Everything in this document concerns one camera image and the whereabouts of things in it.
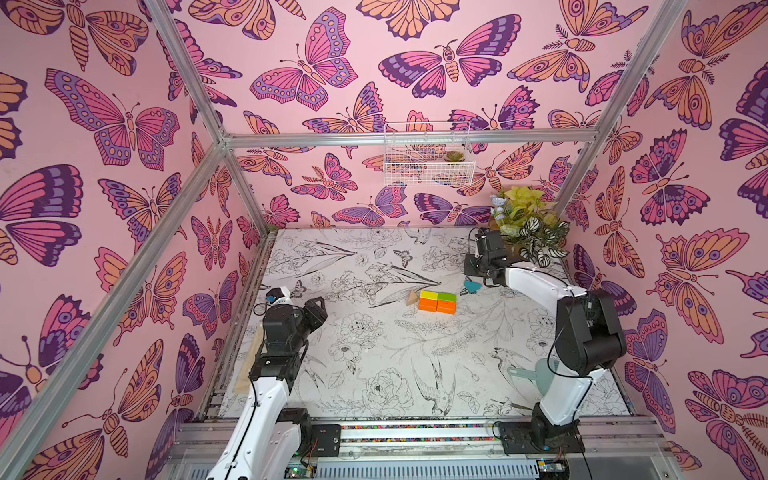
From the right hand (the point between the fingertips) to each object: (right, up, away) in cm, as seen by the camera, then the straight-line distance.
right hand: (474, 260), depth 97 cm
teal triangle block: (+1, -9, +6) cm, 11 cm away
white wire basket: (-14, +34, +8) cm, 38 cm away
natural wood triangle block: (-20, -12, +1) cm, 24 cm away
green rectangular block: (-8, -12, +3) cm, 15 cm away
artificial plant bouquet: (+12, +12, -12) cm, 21 cm away
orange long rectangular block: (-10, -15, -2) cm, 18 cm away
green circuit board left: (-50, -50, -26) cm, 75 cm away
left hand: (-47, -11, -15) cm, 50 cm away
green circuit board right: (+12, -50, -25) cm, 57 cm away
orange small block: (-16, -14, 0) cm, 22 cm away
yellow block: (-15, -11, +1) cm, 19 cm away
